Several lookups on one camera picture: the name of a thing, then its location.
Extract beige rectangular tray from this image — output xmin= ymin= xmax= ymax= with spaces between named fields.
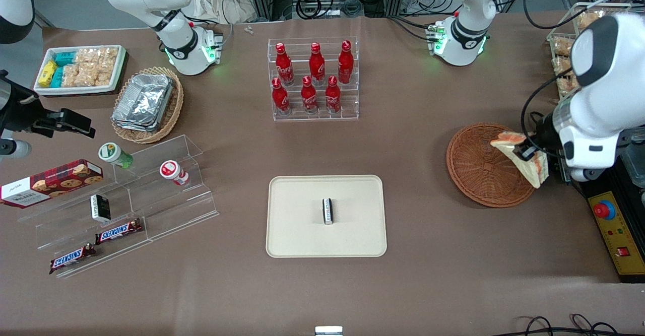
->
xmin=266 ymin=175 xmax=388 ymax=258

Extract clear acrylic stepped shelf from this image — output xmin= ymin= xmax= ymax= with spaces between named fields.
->
xmin=18 ymin=135 xmax=220 ymax=279

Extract red Coca-Cola bottle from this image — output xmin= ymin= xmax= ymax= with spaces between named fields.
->
xmin=301 ymin=76 xmax=318 ymax=114
xmin=309 ymin=42 xmax=326 ymax=86
xmin=325 ymin=76 xmax=342 ymax=114
xmin=276 ymin=43 xmax=294 ymax=86
xmin=272 ymin=78 xmax=290 ymax=116
xmin=338 ymin=40 xmax=354 ymax=84

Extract metal wire basket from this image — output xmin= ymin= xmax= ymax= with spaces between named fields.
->
xmin=547 ymin=2 xmax=645 ymax=100

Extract clear rice cracker bag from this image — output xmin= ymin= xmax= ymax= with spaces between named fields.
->
xmin=99 ymin=61 xmax=119 ymax=87
xmin=63 ymin=64 xmax=101 ymax=88
xmin=75 ymin=47 xmax=119 ymax=67

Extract yellow black control box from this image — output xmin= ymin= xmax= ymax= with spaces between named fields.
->
xmin=587 ymin=190 xmax=645 ymax=282

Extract crumpled beige bag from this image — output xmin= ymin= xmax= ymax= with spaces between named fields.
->
xmin=194 ymin=0 xmax=255 ymax=24

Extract red tartan cookie box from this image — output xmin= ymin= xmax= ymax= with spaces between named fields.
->
xmin=0 ymin=159 xmax=104 ymax=209

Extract clear acrylic bottle rack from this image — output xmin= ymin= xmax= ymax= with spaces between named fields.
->
xmin=267 ymin=36 xmax=360 ymax=121

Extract black floor cable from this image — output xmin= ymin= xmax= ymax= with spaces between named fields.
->
xmin=496 ymin=314 xmax=645 ymax=336

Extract stacked aluminium foil containers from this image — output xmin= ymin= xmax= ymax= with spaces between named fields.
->
xmin=112 ymin=73 xmax=174 ymax=132

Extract white plastic snack tray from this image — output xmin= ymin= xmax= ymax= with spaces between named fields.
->
xmin=34 ymin=45 xmax=126 ymax=96

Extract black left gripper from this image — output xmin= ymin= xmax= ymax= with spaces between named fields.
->
xmin=513 ymin=117 xmax=567 ymax=173

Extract Snickers chocolate bar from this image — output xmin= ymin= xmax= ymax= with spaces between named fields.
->
xmin=95 ymin=218 xmax=143 ymax=245
xmin=49 ymin=244 xmax=96 ymax=275

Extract yellow snack packet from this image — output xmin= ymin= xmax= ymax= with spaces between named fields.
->
xmin=39 ymin=60 xmax=57 ymax=88

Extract green lid snack cup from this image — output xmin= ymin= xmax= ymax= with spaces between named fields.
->
xmin=98 ymin=142 xmax=134 ymax=169

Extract red lid snack cup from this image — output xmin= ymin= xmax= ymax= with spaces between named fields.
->
xmin=160 ymin=160 xmax=189 ymax=185

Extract round wicker basket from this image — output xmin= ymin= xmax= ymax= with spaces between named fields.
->
xmin=446 ymin=123 xmax=537 ymax=208

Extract toasted triangle sandwich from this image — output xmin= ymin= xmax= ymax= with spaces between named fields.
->
xmin=491 ymin=131 xmax=550 ymax=189

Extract red emergency stop button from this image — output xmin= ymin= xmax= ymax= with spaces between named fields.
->
xmin=593 ymin=200 xmax=616 ymax=221

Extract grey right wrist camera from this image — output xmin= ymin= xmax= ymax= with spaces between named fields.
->
xmin=0 ymin=140 xmax=32 ymax=159

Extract oval wicker basket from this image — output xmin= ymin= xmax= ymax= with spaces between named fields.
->
xmin=111 ymin=66 xmax=184 ymax=144

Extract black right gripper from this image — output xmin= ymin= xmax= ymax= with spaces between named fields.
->
xmin=0 ymin=72 xmax=96 ymax=140

